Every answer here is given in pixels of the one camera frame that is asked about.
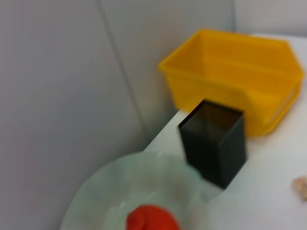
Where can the orange fruit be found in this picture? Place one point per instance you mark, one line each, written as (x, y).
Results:
(153, 218)

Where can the black mesh pen holder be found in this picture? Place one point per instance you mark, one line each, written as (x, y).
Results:
(216, 153)

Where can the tan eraser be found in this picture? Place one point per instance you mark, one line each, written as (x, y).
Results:
(301, 188)

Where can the pale green wavy glass bowl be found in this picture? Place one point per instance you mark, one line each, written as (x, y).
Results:
(108, 187)

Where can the yellow plastic bin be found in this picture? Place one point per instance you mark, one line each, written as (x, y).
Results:
(239, 72)

